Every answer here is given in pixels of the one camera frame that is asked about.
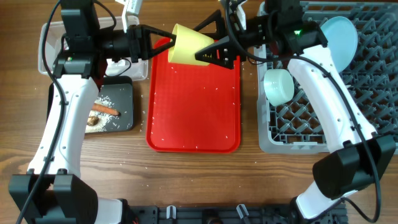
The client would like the black plastic tray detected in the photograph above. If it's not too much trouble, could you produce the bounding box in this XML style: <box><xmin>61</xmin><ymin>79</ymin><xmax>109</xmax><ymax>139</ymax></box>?
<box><xmin>44</xmin><ymin>75</ymin><xmax>134</xmax><ymax>139</ymax></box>

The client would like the brown food scrap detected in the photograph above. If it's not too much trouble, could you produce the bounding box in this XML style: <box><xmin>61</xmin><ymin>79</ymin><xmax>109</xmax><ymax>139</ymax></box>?
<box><xmin>87</xmin><ymin>116</ymin><xmax>100</xmax><ymax>126</ymax></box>

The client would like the yellow plastic cup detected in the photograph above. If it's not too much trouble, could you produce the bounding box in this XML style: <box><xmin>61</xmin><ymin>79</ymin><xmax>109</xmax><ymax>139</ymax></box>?
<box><xmin>168</xmin><ymin>24</ymin><xmax>215</xmax><ymax>66</ymax></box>

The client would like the orange carrot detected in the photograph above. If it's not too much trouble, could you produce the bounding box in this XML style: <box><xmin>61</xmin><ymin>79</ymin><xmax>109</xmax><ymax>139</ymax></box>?
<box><xmin>92</xmin><ymin>103</ymin><xmax>120</xmax><ymax>116</ymax></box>

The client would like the clear plastic bin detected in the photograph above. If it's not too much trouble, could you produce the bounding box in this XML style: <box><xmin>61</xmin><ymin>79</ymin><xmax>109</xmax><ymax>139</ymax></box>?
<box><xmin>37</xmin><ymin>21</ymin><xmax>148</xmax><ymax>81</ymax></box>

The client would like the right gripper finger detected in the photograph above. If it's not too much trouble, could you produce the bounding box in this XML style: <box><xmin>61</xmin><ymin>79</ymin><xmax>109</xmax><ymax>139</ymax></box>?
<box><xmin>193</xmin><ymin>9</ymin><xmax>226</xmax><ymax>34</ymax></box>
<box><xmin>195</xmin><ymin>35</ymin><xmax>239</xmax><ymax>70</ymax></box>

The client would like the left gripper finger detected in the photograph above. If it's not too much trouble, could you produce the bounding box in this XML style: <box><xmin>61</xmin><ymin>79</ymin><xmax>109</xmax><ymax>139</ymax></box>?
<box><xmin>137</xmin><ymin>24</ymin><xmax>177</xmax><ymax>42</ymax></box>
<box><xmin>140</xmin><ymin>39</ymin><xmax>175</xmax><ymax>60</ymax></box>

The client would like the light blue plate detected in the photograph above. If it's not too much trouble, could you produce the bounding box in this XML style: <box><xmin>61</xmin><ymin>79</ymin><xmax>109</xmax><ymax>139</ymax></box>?
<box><xmin>321</xmin><ymin>16</ymin><xmax>358</xmax><ymax>73</ymax></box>

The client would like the white rice pile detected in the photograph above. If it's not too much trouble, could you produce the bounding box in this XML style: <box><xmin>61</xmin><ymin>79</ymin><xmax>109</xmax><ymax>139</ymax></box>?
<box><xmin>85</xmin><ymin>95</ymin><xmax>121</xmax><ymax>133</ymax></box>

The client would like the red serving tray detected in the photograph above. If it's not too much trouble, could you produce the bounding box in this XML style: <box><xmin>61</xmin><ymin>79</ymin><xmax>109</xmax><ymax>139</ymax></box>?
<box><xmin>146</xmin><ymin>52</ymin><xmax>241</xmax><ymax>154</ymax></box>

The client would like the light blue bowl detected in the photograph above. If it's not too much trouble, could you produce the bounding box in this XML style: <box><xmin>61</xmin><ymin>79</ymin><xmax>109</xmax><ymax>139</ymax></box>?
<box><xmin>264</xmin><ymin>69</ymin><xmax>294</xmax><ymax>106</ymax></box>

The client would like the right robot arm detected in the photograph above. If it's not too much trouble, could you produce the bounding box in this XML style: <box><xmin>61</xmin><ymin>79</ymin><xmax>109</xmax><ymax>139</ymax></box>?
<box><xmin>195</xmin><ymin>1</ymin><xmax>396</xmax><ymax>223</ymax></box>

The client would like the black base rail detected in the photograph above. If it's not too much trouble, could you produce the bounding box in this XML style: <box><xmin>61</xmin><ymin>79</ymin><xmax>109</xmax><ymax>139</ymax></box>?
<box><xmin>130</xmin><ymin>203</ymin><xmax>348</xmax><ymax>224</ymax></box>

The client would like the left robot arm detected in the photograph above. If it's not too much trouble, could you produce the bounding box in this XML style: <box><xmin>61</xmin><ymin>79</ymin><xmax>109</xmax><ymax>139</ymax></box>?
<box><xmin>9</xmin><ymin>1</ymin><xmax>176</xmax><ymax>223</ymax></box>

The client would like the grey dishwasher rack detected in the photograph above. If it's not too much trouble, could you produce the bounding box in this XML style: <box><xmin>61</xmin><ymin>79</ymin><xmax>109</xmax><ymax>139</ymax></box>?
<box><xmin>257</xmin><ymin>1</ymin><xmax>397</xmax><ymax>154</ymax></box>

